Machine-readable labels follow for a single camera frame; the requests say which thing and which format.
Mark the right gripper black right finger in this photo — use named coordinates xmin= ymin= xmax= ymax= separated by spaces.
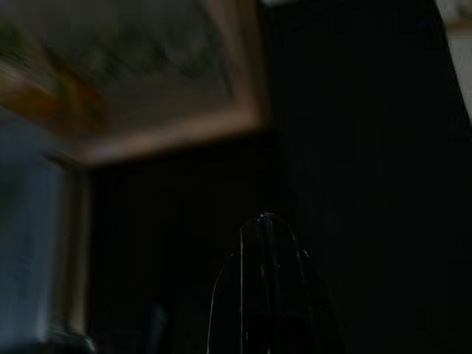
xmin=265 ymin=212 xmax=341 ymax=354

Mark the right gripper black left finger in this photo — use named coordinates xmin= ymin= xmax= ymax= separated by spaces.
xmin=208 ymin=212 xmax=273 ymax=354

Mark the light wooden table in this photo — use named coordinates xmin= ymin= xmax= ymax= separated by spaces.
xmin=0 ymin=0 xmax=276 ymax=340

